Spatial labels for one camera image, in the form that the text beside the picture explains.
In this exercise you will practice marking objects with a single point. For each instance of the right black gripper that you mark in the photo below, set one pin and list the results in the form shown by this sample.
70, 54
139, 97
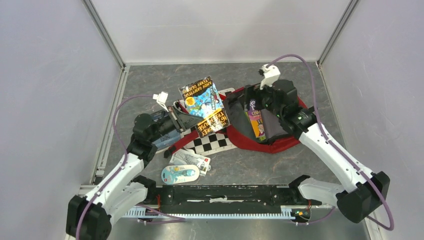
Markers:
268, 88

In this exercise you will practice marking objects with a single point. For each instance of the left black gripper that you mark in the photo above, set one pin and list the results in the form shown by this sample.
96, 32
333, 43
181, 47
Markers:
183, 121

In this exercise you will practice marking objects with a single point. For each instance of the blue black treehouse book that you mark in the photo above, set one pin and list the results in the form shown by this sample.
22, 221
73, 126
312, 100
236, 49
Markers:
202, 99

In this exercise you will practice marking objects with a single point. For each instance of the dark blue book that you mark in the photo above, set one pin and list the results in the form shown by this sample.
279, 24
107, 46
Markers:
168, 133

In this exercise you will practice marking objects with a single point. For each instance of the purple colourful book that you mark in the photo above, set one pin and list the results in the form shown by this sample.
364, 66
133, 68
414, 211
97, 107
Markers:
255, 118

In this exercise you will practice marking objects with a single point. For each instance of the red student backpack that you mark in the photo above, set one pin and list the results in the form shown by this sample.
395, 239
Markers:
280, 136

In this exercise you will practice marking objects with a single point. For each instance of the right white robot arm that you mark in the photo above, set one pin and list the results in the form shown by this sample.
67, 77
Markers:
360, 190

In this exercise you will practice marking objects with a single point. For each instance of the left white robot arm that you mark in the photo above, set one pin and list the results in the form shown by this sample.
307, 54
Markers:
92, 216

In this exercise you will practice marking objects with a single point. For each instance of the packaged ruler set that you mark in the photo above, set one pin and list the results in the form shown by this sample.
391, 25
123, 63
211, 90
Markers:
188, 157

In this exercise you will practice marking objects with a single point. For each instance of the black white chess mat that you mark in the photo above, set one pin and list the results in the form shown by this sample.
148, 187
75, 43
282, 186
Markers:
190, 140

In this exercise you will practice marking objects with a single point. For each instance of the blue packaged correction tape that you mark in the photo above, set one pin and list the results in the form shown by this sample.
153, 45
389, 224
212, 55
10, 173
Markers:
178, 174

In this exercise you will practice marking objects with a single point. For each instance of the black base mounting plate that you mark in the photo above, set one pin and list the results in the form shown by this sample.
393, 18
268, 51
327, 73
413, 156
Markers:
225, 199

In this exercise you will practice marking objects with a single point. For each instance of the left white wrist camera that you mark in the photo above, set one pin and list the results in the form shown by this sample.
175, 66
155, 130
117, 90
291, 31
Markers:
161, 99

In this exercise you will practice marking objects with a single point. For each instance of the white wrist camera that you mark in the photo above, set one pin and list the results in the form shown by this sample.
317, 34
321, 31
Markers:
270, 75
161, 99

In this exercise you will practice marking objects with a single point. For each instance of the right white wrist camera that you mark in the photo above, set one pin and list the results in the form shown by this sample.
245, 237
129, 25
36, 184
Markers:
270, 75

